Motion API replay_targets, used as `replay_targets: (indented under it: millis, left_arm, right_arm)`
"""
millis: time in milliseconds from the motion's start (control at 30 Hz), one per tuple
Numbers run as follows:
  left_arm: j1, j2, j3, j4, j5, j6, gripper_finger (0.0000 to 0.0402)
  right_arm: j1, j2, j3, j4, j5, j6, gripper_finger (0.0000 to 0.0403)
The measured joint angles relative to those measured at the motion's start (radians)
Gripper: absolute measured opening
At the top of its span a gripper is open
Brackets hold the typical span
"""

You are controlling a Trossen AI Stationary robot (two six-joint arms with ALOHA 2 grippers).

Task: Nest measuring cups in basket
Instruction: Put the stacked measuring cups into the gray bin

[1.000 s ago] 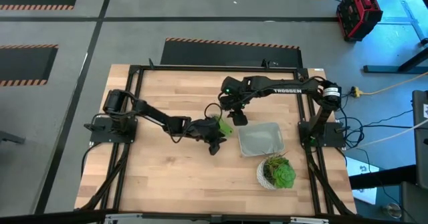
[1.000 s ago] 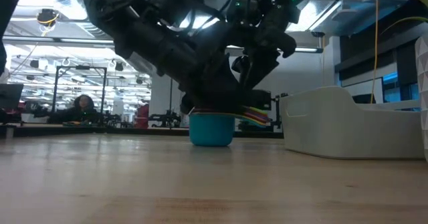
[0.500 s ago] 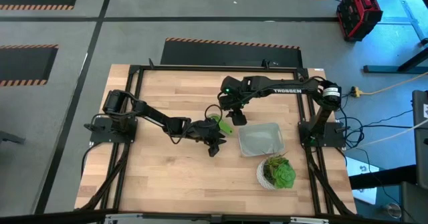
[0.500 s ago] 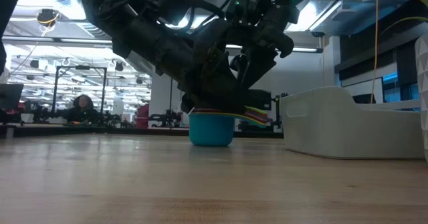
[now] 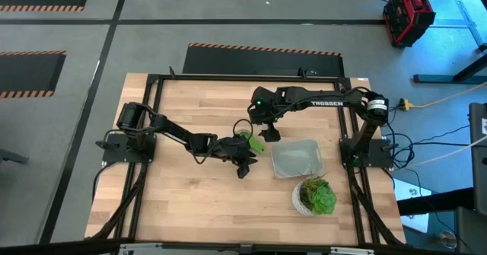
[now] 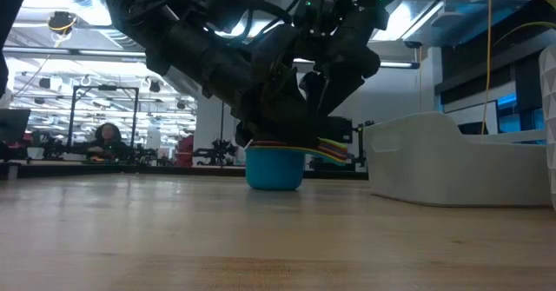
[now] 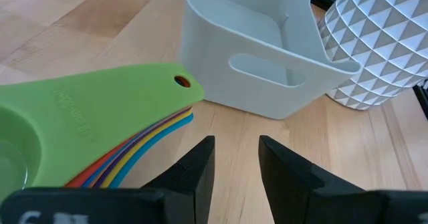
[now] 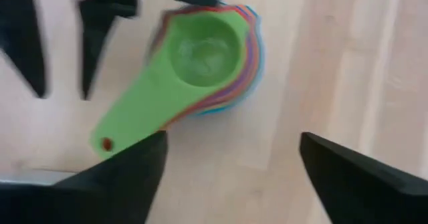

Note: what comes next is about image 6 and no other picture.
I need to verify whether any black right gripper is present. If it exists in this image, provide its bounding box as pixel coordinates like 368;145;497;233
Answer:
299;3;387;117

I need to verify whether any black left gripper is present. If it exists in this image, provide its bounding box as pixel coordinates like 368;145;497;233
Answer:
202;25;321;148

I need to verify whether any teal plastic measuring cup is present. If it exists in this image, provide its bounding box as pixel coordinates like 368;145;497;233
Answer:
244;145;348;191

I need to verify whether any white plastic basket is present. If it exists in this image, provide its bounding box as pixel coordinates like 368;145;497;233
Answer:
361;111;553;208

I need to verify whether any black background screen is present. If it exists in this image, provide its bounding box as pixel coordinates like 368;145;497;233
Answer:
328;116;354;144

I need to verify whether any black background stand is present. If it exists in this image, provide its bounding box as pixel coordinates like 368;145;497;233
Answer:
354;120;375;169

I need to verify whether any long ceiling light strip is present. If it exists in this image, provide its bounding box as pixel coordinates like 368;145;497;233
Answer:
0;47;420;69

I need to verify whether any red background chair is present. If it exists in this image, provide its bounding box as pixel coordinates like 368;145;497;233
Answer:
175;134;195;167

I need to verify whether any person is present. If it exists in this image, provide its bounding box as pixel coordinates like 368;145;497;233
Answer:
86;122;131;162

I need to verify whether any white faceted plant pot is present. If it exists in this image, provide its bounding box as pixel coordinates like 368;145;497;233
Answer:
538;43;556;214

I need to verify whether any dark background monitor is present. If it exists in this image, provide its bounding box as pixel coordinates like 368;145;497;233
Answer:
0;108;31;143

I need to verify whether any black background rig frame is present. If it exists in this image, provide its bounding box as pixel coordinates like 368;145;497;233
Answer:
69;84;140;153

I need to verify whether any hanging yellow cable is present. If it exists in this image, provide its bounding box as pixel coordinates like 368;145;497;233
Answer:
480;0;494;136

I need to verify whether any black ceiling cable reel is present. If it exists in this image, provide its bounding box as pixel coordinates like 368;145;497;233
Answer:
46;10;79;36

